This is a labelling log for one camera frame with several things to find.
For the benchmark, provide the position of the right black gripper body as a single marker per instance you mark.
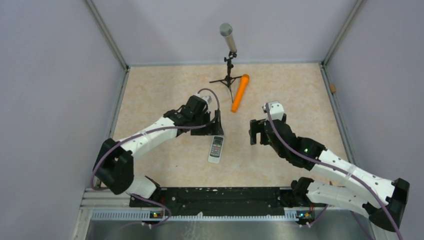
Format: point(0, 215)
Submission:
point(264, 139)

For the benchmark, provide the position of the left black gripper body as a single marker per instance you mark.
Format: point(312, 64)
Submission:
point(207, 130)

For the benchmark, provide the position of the white remote control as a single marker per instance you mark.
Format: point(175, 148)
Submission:
point(216, 149)

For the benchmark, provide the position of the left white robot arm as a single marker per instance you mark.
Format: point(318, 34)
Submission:
point(114, 165)

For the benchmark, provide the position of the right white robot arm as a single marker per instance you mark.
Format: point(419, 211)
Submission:
point(382, 201)

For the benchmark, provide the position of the black tripod mic stand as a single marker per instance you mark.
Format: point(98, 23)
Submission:
point(228, 79)

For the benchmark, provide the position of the orange microphone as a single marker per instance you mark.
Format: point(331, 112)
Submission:
point(244, 81)

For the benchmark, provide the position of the grey microphone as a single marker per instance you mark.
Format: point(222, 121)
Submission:
point(226, 31)

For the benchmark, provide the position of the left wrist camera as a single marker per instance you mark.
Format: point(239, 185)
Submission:
point(206, 98)

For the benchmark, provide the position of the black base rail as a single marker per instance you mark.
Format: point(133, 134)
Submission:
point(226, 201)

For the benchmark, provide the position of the small tan wall knob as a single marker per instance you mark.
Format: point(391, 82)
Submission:
point(332, 88)

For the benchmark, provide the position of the white cable duct strip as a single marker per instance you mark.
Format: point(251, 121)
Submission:
point(148, 215)

